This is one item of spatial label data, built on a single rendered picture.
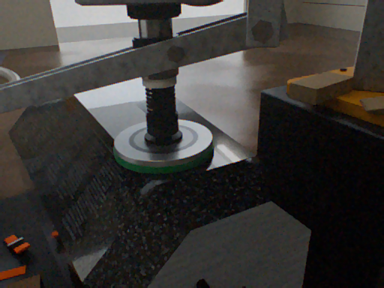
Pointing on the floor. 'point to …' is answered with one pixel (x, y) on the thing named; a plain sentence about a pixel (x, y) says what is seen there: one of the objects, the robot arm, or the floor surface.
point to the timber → (28, 283)
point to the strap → (13, 272)
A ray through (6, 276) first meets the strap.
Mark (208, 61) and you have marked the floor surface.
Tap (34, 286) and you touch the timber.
